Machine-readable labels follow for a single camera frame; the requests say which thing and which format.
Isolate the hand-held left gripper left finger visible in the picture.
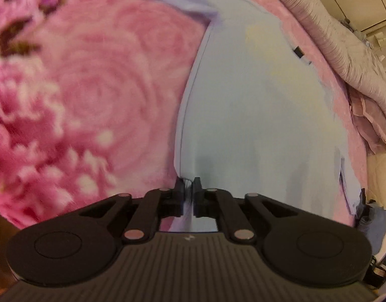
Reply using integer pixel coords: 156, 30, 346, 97
80, 178, 185, 244

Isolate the striped lilac duvet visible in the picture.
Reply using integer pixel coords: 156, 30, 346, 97
254, 0, 386, 120

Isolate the light blue sweater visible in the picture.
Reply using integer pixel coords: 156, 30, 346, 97
51, 0, 361, 233

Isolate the blue fleece garment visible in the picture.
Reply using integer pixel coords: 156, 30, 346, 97
356, 201, 386, 254

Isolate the pink rose blanket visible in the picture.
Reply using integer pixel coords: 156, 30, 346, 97
0, 0, 369, 230

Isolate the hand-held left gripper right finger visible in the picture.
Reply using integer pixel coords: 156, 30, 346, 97
193, 178, 298, 244

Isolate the folded pink blanket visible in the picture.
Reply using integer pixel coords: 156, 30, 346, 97
348, 88, 386, 155

